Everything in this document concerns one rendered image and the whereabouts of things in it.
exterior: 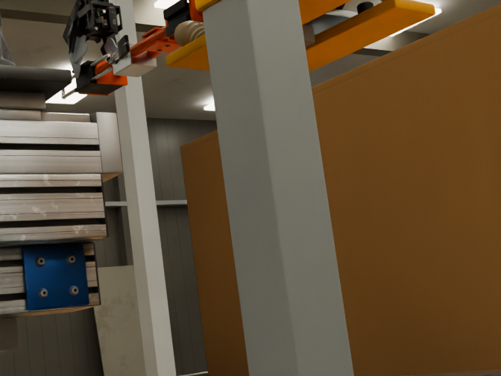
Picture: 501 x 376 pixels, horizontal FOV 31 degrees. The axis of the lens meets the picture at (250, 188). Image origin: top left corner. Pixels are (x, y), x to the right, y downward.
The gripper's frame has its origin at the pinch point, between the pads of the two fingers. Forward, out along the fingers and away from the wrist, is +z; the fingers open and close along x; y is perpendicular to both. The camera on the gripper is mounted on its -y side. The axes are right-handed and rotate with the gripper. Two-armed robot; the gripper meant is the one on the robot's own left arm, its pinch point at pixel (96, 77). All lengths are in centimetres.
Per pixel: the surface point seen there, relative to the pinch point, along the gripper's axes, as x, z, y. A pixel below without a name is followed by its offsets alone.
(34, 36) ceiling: 321, -276, -642
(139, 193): 176, -29, -260
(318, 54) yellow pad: 10, 13, 56
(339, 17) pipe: 8, 10, 64
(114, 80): 1.4, 2.2, 4.7
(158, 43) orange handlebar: -1.5, 1.9, 26.3
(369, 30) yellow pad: 10, 13, 69
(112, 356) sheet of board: 503, 57, -874
